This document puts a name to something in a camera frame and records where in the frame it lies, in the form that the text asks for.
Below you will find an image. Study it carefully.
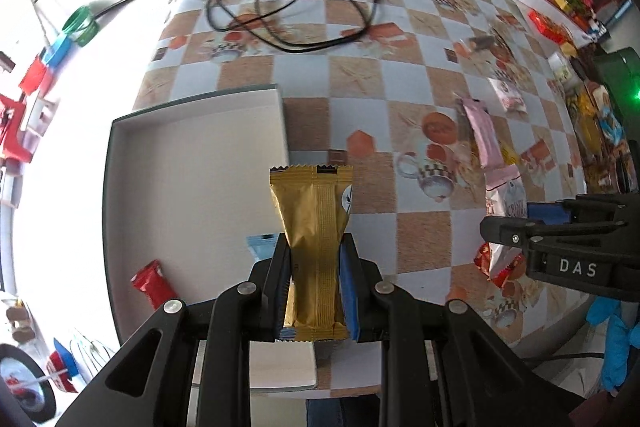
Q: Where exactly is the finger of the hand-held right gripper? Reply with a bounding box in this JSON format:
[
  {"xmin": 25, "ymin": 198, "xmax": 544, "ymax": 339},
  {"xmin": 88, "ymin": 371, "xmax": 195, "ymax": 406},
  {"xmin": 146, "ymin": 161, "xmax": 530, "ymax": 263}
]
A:
[
  {"xmin": 527, "ymin": 193, "xmax": 636, "ymax": 226},
  {"xmin": 479, "ymin": 216, "xmax": 629, "ymax": 254}
]

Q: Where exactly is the long pink snack packet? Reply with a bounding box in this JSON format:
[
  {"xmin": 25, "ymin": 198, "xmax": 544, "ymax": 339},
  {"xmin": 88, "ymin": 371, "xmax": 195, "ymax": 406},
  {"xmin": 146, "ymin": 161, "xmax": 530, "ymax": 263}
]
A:
[{"xmin": 459, "ymin": 98, "xmax": 504, "ymax": 170}]

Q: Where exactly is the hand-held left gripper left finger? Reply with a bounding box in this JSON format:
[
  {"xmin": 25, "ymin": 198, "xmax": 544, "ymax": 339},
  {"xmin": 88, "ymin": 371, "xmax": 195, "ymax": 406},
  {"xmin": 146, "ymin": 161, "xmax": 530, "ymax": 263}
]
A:
[{"xmin": 55, "ymin": 234, "xmax": 293, "ymax": 427}]

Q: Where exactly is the white and red snack packet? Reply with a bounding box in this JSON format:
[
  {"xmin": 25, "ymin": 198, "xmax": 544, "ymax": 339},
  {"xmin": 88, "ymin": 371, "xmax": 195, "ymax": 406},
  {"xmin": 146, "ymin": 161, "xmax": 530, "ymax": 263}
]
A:
[{"xmin": 487, "ymin": 76, "xmax": 529, "ymax": 114}]

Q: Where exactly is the person's jeans leg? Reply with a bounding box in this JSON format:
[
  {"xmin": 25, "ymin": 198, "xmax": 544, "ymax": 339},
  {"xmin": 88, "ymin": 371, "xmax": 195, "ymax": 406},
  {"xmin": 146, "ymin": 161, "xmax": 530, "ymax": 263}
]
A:
[{"xmin": 305, "ymin": 399, "xmax": 382, "ymax": 427}]

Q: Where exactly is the white and pink snack packet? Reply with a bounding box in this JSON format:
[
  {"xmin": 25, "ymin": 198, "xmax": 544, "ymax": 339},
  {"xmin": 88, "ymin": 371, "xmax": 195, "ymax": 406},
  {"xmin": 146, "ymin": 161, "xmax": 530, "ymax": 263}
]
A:
[{"xmin": 484, "ymin": 166, "xmax": 532, "ymax": 219}]

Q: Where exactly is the red plastic chair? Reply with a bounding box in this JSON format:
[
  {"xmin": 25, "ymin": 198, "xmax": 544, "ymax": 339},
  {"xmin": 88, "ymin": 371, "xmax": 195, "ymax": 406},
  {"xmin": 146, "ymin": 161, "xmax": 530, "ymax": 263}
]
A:
[{"xmin": 0, "ymin": 92, "xmax": 32, "ymax": 164}]

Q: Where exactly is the light blue snack packet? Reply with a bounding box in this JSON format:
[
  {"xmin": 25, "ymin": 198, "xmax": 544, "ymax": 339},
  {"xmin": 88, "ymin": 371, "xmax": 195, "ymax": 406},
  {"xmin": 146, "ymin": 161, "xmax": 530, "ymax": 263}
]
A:
[{"xmin": 246, "ymin": 233, "xmax": 282, "ymax": 269}]

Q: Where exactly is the brown snack packet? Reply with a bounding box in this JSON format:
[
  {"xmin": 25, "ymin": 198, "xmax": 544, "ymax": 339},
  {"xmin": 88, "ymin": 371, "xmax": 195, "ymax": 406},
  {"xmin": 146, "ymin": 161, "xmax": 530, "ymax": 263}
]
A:
[{"xmin": 456, "ymin": 35, "xmax": 497, "ymax": 58}]

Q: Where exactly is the flat red snack packet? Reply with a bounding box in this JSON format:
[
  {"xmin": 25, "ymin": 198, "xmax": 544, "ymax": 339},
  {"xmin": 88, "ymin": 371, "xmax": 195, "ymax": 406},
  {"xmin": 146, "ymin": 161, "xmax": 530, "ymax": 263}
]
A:
[{"xmin": 528, "ymin": 9, "xmax": 572, "ymax": 44}]

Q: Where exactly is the white cardboard box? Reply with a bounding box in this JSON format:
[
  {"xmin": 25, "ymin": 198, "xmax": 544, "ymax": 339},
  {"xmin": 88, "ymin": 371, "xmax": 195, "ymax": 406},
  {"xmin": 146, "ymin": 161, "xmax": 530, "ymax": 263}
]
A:
[{"xmin": 102, "ymin": 84, "xmax": 319, "ymax": 391}]

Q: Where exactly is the green plastic ring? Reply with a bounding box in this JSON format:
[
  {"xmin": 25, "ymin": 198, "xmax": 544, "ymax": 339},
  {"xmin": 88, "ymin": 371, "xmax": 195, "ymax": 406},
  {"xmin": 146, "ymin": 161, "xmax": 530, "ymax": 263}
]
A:
[{"xmin": 61, "ymin": 5, "xmax": 99, "ymax": 48}]

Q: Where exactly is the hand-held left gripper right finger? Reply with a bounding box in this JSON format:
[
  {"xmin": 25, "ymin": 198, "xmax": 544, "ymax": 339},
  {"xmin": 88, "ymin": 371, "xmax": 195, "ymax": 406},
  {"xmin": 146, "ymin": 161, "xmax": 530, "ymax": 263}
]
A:
[{"xmin": 340, "ymin": 234, "xmax": 586, "ymax": 427}]

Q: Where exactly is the red and gold snack packet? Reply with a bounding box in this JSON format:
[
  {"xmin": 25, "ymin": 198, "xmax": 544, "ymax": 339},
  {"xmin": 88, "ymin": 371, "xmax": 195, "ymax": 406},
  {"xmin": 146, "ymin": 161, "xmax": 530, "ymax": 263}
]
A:
[{"xmin": 473, "ymin": 241, "xmax": 527, "ymax": 291}]

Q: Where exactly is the green device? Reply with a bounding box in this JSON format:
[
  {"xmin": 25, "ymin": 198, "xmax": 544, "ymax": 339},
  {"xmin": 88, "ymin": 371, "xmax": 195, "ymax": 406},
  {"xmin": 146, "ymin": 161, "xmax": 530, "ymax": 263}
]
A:
[{"xmin": 594, "ymin": 48, "xmax": 640, "ymax": 120}]

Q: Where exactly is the person's right hand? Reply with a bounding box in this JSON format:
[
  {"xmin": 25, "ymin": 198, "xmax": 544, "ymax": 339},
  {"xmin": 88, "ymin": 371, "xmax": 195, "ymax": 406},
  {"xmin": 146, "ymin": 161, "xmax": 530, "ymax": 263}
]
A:
[{"xmin": 586, "ymin": 297, "xmax": 640, "ymax": 397}]

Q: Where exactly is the pile of assorted snack packets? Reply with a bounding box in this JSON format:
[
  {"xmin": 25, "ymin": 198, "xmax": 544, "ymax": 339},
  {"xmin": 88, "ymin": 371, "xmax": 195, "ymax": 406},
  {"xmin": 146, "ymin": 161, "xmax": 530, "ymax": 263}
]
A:
[{"xmin": 547, "ymin": 51, "xmax": 633, "ymax": 194}]

